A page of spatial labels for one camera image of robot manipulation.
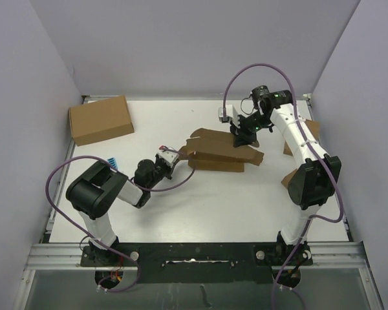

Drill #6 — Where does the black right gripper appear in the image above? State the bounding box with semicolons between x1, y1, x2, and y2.
229;111;272;147

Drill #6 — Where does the cardboard box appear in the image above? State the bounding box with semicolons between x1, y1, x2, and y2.
283;119;320;156
69;96;135;146
180;128;264;172
281;169;297;189

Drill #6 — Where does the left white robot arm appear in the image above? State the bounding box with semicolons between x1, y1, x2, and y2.
65;148;180;265

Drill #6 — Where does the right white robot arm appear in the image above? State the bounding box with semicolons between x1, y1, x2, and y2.
219;85;341;264

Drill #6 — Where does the blue plastic rack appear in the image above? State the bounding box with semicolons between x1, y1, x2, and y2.
107;158;118;170

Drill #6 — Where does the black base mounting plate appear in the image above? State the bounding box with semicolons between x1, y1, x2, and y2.
80;242;313;285

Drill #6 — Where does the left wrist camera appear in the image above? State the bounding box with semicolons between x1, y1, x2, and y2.
157;145;179;167

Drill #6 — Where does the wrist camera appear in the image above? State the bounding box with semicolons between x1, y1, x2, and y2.
157;145;179;167
219;105;238;125

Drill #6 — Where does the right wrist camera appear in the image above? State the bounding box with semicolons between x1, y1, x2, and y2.
219;105;238;125

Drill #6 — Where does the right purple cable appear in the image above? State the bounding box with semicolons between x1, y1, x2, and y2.
222;63;345;310

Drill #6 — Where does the aluminium table frame rail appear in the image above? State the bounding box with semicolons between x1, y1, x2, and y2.
27;99;382;309

